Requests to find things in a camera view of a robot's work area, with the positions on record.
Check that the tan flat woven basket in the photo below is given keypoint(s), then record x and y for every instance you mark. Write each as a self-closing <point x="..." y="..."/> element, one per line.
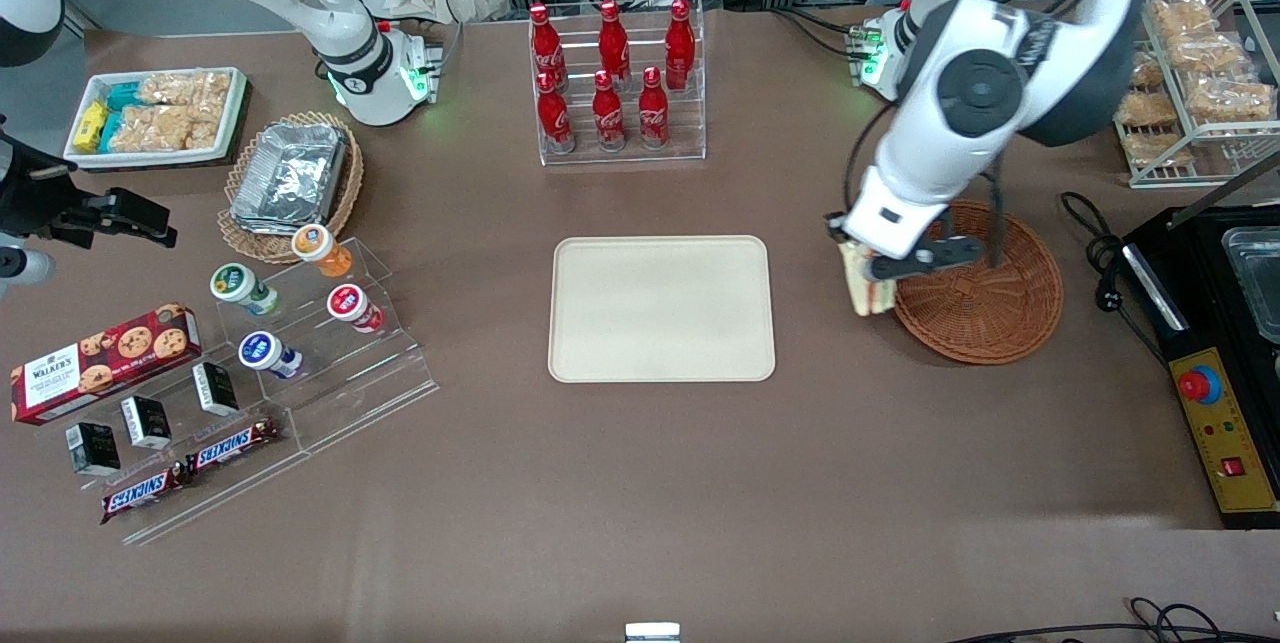
<point x="245" y="243"/>

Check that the black appliance with yellow panel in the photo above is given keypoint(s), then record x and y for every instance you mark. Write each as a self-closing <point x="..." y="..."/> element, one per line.
<point x="1205" y="273"/>

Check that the red cola bottle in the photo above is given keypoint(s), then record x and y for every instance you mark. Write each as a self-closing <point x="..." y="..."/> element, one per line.
<point x="680" y="43"/>
<point x="555" y="118"/>
<point x="608" y="118"/>
<point x="545" y="48"/>
<point x="613" y="43"/>
<point x="653" y="113"/>

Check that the yellow snack pack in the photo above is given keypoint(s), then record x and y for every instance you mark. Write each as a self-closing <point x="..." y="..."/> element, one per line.
<point x="91" y="125"/>

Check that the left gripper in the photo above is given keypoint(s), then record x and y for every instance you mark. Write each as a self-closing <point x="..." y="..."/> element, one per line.
<point x="832" y="229"/>

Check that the red lid cup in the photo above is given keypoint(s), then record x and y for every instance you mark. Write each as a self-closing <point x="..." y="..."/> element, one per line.
<point x="352" y="307"/>

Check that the teal snack pack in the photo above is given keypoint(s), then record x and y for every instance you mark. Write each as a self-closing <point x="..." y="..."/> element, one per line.
<point x="112" y="131"/>
<point x="125" y="95"/>

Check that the blue lid cup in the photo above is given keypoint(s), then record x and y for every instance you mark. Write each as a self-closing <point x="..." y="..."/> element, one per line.
<point x="266" y="353"/>

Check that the clear acrylic bottle rack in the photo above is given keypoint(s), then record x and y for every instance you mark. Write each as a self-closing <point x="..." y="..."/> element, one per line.
<point x="620" y="155"/>

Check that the clear glass pan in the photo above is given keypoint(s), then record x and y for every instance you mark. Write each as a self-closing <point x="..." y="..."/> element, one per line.
<point x="1255" y="283"/>

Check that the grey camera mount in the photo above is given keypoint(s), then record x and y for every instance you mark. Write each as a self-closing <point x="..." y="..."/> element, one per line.
<point x="22" y="268"/>

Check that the beige plastic serving tray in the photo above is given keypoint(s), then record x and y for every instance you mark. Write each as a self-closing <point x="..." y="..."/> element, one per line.
<point x="660" y="308"/>

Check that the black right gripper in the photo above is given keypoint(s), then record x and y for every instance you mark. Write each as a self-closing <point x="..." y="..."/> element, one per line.
<point x="28" y="195"/>

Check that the bagged rice cracker snack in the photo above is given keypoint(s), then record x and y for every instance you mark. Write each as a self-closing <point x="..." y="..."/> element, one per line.
<point x="1205" y="53"/>
<point x="1147" y="71"/>
<point x="1155" y="151"/>
<point x="1145" y="109"/>
<point x="1230" y="101"/>
<point x="185" y="91"/>
<point x="165" y="128"/>
<point x="1182" y="15"/>

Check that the red emergency stop button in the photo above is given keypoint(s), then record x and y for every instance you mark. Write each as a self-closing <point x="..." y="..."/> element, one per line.
<point x="1200" y="385"/>

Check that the white rectangular snack tray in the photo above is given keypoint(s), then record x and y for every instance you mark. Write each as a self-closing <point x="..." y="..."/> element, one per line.
<point x="235" y="113"/>

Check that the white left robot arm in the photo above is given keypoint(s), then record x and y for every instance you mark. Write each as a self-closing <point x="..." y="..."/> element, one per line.
<point x="990" y="73"/>

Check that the triangle sandwich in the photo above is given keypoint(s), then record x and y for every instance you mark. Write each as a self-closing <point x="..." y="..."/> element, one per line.
<point x="866" y="288"/>

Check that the clear acrylic stepped display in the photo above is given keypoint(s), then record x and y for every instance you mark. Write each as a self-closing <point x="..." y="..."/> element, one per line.
<point x="350" y="383"/>

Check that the small black box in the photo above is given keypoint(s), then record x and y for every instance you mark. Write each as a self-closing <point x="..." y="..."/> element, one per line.
<point x="146" y="421"/>
<point x="92" y="448"/>
<point x="216" y="388"/>

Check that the red Walkers cookie box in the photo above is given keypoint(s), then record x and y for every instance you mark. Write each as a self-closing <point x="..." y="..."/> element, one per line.
<point x="100" y="363"/>

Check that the brown woven round basket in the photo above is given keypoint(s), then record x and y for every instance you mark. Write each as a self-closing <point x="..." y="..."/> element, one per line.
<point x="985" y="313"/>

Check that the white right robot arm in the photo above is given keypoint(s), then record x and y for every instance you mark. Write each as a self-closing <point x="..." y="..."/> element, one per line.
<point x="330" y="3"/>

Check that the orange lid cup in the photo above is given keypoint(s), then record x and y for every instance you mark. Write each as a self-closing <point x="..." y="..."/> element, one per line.
<point x="320" y="248"/>

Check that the green lid cup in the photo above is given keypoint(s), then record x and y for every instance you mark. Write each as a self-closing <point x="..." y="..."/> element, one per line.
<point x="240" y="287"/>

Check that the stack of foil containers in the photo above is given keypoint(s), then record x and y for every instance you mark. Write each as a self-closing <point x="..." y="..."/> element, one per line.
<point x="290" y="173"/>

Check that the Snickers chocolate bar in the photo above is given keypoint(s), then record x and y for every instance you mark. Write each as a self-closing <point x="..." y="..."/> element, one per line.
<point x="145" y="493"/>
<point x="232" y="443"/>

